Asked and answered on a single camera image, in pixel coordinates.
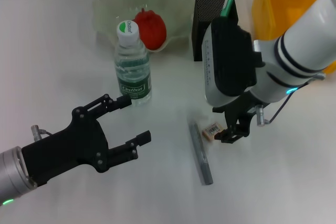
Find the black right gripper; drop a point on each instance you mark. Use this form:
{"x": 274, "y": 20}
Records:
{"x": 239, "y": 111}

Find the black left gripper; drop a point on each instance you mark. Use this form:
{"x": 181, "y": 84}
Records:
{"x": 68, "y": 148}

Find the beige eraser with barcode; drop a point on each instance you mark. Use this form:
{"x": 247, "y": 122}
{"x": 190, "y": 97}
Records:
{"x": 210, "y": 130}

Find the grey glitter pen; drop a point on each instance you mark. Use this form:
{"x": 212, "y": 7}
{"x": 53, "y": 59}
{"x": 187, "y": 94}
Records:
{"x": 199, "y": 153}

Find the clear green-label water bottle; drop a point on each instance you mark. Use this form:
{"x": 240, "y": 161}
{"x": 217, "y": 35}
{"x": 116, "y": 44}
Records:
{"x": 134, "y": 77}

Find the red-orange knobbly orange fruit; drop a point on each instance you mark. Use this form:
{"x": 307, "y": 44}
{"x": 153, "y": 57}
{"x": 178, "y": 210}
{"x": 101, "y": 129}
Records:
{"x": 153, "y": 32}

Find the green utility knife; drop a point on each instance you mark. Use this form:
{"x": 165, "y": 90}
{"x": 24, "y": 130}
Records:
{"x": 227, "y": 3}

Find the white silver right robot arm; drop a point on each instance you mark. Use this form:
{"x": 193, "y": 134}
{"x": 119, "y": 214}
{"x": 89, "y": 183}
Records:
{"x": 302, "y": 51}

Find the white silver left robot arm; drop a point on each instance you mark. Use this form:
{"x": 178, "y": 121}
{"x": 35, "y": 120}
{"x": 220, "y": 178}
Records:
{"x": 11, "y": 174}

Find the black mesh pen holder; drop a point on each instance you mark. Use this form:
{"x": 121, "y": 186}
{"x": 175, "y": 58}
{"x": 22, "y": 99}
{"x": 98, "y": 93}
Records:
{"x": 199, "y": 37}

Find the pale green glass fruit plate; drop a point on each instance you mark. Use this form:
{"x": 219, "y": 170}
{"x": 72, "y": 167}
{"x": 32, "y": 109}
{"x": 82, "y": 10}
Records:
{"x": 113, "y": 1}

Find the yellow plastic bin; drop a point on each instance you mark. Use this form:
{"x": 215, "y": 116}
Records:
{"x": 278, "y": 6}

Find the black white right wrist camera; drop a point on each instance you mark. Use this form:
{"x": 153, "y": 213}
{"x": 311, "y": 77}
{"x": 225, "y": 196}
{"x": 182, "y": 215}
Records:
{"x": 231, "y": 58}

